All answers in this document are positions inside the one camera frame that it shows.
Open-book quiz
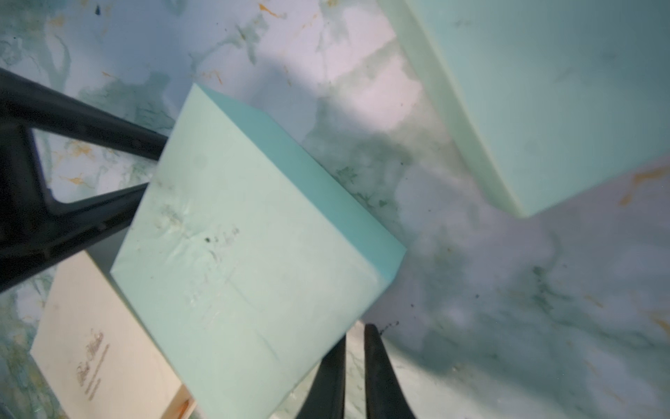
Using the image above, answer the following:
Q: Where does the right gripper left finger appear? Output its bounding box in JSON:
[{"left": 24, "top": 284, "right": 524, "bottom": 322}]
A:
[{"left": 296, "top": 336, "right": 347, "bottom": 419}]

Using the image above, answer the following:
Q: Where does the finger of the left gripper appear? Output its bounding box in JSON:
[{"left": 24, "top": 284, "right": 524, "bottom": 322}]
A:
[{"left": 1, "top": 70, "right": 168, "bottom": 291}]

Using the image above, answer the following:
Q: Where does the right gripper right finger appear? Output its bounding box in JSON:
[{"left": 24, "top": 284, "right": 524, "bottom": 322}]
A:
[{"left": 364, "top": 324, "right": 415, "bottom": 419}]

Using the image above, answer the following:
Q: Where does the beige drawer jewelry box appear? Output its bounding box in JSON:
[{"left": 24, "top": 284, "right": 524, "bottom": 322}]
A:
[{"left": 30, "top": 251, "right": 196, "bottom": 418}]

